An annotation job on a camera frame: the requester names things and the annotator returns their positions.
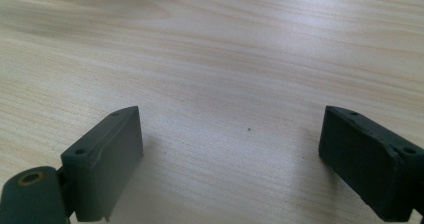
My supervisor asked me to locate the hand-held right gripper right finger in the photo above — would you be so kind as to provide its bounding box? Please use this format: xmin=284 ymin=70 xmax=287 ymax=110
xmin=318 ymin=105 xmax=424 ymax=223

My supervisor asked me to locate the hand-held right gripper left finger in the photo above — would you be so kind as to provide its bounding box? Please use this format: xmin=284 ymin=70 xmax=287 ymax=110
xmin=60 ymin=105 xmax=145 ymax=223

